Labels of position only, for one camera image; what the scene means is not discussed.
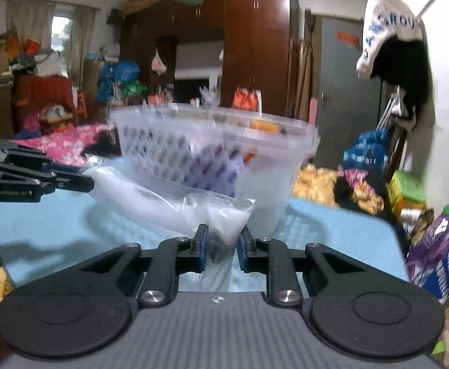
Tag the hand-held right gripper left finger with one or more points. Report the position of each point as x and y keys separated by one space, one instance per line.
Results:
x=203 y=250

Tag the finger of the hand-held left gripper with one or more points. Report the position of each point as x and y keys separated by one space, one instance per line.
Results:
x=57 y=168
x=74 y=183

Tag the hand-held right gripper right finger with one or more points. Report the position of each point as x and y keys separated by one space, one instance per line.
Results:
x=243 y=253

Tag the large clear plastic bag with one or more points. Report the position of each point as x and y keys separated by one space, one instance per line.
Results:
x=151 y=203

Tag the purple tissue pack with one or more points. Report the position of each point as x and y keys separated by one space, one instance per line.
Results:
x=224 y=173

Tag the white plastic basket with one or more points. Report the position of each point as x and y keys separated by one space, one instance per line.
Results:
x=151 y=146

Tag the pink floral blanket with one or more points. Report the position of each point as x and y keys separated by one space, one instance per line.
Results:
x=59 y=140

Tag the black clothes pile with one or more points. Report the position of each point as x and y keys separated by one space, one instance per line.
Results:
x=101 y=140

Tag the red cloth covered chair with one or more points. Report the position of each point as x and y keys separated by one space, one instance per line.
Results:
x=42 y=92

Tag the yellow patterned cloth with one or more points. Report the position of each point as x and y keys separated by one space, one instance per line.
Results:
x=315 y=184

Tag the blue plastic bags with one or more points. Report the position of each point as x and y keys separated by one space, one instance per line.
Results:
x=120 y=80

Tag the colourful clothes pile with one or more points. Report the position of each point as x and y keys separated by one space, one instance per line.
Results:
x=363 y=194

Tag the beige curtain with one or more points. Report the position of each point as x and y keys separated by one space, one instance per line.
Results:
x=20 y=34

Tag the small white plastic bag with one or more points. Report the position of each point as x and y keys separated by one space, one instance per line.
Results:
x=159 y=63

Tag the black television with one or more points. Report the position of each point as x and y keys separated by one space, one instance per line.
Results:
x=190 y=90

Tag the orange and white plastic bag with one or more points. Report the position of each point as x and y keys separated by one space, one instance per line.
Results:
x=246 y=99

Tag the pink flat board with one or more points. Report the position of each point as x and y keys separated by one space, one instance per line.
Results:
x=313 y=110

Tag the blue patterned cloth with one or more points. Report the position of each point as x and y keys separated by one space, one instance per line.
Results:
x=366 y=148

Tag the green cardboard box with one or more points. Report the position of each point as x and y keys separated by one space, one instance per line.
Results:
x=407 y=190

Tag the purple plastic bag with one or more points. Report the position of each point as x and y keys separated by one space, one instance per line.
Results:
x=424 y=246

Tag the cardboard boxes on wardrobe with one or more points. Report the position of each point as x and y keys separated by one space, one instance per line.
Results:
x=140 y=2

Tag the grey door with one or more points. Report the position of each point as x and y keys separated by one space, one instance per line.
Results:
x=336 y=84

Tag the wooden planks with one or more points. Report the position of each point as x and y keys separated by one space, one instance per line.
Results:
x=303 y=69

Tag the brown wooden wardrobe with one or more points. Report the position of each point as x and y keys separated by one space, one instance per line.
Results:
x=255 y=46

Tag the black hanging garment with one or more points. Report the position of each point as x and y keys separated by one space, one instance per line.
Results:
x=405 y=69

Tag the white hoodie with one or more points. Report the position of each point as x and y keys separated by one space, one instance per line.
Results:
x=378 y=15

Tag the metal crutch frame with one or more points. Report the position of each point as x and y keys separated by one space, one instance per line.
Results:
x=389 y=109

